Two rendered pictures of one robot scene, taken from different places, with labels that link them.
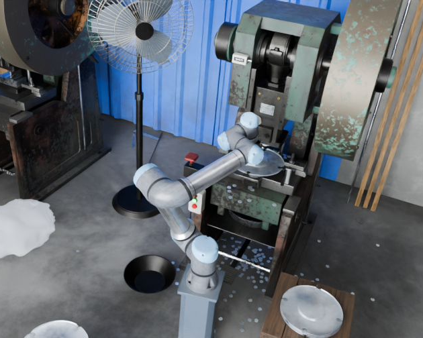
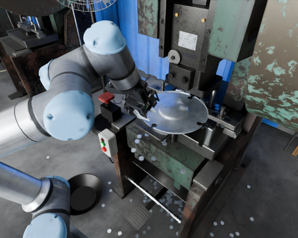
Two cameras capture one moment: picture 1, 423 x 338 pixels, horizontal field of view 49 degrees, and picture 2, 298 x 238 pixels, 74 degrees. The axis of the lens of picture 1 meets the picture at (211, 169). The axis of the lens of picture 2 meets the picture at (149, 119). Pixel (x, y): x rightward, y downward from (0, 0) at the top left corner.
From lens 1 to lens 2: 1.64 m
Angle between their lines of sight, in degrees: 18
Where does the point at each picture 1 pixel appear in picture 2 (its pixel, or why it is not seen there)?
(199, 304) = not seen: outside the picture
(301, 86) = not seen: outside the picture
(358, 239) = (291, 193)
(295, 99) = (228, 16)
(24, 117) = (23, 53)
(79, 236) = (56, 145)
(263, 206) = (173, 165)
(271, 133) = (191, 76)
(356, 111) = not seen: outside the picture
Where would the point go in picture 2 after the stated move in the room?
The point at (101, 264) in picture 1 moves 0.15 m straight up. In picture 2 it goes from (56, 172) to (50, 160)
